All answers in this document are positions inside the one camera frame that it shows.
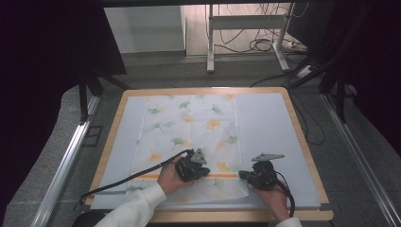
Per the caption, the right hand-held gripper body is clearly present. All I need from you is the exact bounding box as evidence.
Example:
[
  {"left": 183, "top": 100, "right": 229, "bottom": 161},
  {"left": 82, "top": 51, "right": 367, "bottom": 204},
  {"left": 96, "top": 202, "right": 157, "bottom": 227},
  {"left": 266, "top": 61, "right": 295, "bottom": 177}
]
[{"left": 246, "top": 152, "right": 287, "bottom": 191}]

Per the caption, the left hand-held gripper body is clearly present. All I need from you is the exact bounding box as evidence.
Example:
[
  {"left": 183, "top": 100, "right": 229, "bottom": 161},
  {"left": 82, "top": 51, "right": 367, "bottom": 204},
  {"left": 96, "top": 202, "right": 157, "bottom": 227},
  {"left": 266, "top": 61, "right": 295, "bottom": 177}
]
[{"left": 174, "top": 148, "right": 209, "bottom": 183}]

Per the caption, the white leaf-print mesh bag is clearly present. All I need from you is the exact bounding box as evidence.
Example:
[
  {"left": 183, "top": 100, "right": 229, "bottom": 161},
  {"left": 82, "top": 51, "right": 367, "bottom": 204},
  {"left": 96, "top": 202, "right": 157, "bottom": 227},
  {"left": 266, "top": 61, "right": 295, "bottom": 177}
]
[{"left": 125, "top": 93, "right": 251, "bottom": 205}]

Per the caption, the person's left hand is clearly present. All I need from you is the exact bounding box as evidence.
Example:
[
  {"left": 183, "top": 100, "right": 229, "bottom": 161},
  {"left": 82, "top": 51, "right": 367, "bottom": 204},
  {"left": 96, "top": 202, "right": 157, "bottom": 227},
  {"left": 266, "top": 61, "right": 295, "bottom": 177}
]
[{"left": 156, "top": 156, "right": 194, "bottom": 196}]

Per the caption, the person's right hand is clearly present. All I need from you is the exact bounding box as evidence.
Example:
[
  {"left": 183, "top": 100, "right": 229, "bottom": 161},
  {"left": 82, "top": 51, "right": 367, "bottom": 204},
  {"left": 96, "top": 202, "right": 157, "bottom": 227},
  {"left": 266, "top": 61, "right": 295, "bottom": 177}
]
[{"left": 252, "top": 183, "right": 290, "bottom": 222}]

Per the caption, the wooden table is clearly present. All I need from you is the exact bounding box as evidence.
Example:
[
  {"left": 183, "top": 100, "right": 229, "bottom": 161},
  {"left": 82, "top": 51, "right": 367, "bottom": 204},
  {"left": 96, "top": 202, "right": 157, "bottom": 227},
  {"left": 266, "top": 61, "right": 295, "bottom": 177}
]
[{"left": 84, "top": 86, "right": 335, "bottom": 224}]

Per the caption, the white table mat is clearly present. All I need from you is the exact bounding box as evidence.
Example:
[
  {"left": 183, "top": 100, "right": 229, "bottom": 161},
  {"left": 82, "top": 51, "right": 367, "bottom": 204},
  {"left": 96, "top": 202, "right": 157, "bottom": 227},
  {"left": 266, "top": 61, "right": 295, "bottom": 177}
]
[{"left": 90, "top": 92, "right": 322, "bottom": 211}]

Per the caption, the white power strip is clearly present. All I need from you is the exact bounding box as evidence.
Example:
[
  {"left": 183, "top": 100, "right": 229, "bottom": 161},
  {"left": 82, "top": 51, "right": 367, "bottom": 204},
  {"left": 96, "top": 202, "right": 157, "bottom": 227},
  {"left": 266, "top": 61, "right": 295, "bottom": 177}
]
[{"left": 295, "top": 64, "right": 315, "bottom": 79}]

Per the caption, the dark round object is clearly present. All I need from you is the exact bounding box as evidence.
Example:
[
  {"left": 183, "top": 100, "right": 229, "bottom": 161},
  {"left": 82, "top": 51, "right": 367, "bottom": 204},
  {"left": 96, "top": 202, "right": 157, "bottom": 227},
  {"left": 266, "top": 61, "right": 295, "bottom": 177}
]
[{"left": 71, "top": 210, "right": 107, "bottom": 227}]

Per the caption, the black metal stand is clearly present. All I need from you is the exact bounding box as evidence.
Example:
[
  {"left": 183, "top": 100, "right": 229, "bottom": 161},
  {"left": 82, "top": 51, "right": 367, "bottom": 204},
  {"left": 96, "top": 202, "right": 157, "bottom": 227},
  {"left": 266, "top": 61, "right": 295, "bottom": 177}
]
[
  {"left": 288, "top": 3, "right": 374, "bottom": 125},
  {"left": 78, "top": 69, "right": 131, "bottom": 125}
]

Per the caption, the white cabinet panel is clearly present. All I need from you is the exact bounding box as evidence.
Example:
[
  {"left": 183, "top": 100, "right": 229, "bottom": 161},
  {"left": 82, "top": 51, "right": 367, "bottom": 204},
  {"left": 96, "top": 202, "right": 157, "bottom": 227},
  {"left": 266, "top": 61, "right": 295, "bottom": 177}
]
[{"left": 103, "top": 6, "right": 187, "bottom": 55}]

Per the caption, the dark curtain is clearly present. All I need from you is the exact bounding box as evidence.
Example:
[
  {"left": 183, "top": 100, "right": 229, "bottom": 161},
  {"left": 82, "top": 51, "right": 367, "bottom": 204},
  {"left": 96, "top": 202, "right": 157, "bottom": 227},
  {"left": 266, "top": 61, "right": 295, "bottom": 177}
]
[
  {"left": 0, "top": 0, "right": 128, "bottom": 218},
  {"left": 310, "top": 0, "right": 401, "bottom": 156}
]

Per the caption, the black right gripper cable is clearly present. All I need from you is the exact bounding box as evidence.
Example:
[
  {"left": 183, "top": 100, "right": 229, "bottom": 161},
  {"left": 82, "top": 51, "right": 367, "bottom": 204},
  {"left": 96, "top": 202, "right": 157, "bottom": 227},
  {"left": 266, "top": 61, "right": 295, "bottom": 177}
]
[{"left": 274, "top": 170, "right": 297, "bottom": 218}]

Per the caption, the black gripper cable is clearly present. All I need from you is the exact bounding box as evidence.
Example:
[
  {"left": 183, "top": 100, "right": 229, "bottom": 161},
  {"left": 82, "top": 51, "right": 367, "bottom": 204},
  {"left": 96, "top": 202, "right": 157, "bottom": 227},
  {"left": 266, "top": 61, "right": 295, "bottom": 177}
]
[
  {"left": 78, "top": 148, "right": 195, "bottom": 206},
  {"left": 274, "top": 170, "right": 297, "bottom": 218}
]

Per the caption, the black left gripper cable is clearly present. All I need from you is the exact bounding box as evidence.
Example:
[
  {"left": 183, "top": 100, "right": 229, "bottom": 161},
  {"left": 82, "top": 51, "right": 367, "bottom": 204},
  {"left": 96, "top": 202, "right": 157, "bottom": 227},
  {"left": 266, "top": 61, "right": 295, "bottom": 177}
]
[{"left": 78, "top": 148, "right": 195, "bottom": 206}]

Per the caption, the long black floor cable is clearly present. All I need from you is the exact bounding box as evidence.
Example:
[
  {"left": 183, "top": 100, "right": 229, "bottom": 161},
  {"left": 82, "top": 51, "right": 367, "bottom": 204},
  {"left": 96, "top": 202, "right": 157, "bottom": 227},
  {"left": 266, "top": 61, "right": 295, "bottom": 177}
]
[{"left": 250, "top": 71, "right": 326, "bottom": 147}]

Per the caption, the aluminium floor rail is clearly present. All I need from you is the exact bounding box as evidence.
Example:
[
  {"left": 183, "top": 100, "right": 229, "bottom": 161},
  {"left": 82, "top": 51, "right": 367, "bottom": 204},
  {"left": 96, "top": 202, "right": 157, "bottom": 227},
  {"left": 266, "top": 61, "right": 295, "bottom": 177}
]
[
  {"left": 321, "top": 92, "right": 401, "bottom": 227},
  {"left": 30, "top": 95, "right": 101, "bottom": 227}
]

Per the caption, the black square floor frame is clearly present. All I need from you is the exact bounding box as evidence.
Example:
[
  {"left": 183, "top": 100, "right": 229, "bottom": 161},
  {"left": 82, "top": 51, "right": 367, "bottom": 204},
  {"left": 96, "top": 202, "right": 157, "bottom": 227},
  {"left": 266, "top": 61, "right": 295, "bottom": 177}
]
[{"left": 81, "top": 125, "right": 104, "bottom": 148}]

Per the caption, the tangle of black floor cables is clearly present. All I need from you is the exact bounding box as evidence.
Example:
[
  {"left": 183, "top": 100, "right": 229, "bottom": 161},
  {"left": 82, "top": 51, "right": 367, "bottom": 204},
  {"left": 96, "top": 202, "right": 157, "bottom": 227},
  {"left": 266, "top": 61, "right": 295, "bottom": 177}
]
[{"left": 213, "top": 3, "right": 310, "bottom": 54}]

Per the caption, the white metal desk frame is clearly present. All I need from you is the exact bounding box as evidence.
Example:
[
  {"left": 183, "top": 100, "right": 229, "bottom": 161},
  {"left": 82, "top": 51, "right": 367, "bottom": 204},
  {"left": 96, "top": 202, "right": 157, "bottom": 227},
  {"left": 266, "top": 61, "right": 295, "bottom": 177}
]
[{"left": 205, "top": 3, "right": 295, "bottom": 75}]

